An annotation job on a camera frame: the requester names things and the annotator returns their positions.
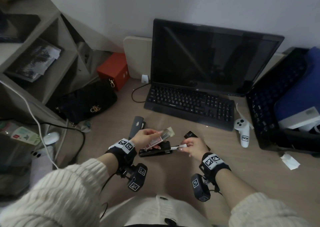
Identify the person's right forearm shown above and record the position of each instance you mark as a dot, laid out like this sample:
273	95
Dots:
245	196

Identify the black white picture booklet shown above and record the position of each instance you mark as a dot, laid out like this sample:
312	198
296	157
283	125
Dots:
32	59

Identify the black computer monitor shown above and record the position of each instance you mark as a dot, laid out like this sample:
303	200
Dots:
212	56

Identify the person's left hand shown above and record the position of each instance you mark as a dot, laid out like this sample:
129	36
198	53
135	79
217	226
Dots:
145	138

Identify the white plug adapter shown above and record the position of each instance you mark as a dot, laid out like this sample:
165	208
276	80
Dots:
145	78

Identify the cream knitted sweater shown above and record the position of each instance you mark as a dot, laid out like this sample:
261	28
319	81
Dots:
155	211

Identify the black perforated file basket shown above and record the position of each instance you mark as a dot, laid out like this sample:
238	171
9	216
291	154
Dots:
267	99

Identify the black keyboard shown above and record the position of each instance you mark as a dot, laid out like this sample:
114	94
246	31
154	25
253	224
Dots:
190	104

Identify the person's right hand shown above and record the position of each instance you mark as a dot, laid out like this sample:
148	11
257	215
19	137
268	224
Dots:
197	146

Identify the person's left forearm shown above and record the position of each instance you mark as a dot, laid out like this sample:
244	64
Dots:
65	194

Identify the blue folder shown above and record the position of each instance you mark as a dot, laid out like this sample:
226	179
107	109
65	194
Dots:
300	94

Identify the small black stapler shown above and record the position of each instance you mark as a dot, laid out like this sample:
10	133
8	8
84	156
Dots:
160	153

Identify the pale smartphone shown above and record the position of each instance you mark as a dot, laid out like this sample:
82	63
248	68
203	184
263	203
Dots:
41	161

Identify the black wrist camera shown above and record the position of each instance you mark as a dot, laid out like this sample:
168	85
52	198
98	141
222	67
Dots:
200	188
137	178

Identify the grey bag charm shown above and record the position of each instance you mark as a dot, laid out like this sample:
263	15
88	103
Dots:
86	128

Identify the white cardboard box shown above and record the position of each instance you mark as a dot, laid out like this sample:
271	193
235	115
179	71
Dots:
300	118

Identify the silver staples strip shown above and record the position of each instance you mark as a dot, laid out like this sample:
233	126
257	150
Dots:
175	148

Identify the grey top stapler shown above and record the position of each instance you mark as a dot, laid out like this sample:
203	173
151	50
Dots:
136	126

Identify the black handbag gold logo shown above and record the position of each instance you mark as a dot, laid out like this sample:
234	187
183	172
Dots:
82	103

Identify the white computer mouse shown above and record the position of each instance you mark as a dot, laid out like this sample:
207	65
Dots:
51	138

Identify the white handheld controller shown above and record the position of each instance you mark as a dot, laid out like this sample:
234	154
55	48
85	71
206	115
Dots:
243	131

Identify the black marker wristband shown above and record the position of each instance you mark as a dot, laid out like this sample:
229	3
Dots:
123	149
215	164

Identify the red white staples box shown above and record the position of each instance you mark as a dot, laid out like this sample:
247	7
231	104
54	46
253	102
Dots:
156	143

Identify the crumpled white paper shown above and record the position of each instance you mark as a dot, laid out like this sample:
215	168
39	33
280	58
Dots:
289	161

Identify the green white packet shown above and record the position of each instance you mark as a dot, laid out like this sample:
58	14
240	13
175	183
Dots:
25	136

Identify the beige shelf unit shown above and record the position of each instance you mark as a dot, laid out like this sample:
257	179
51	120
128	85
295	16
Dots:
60	59

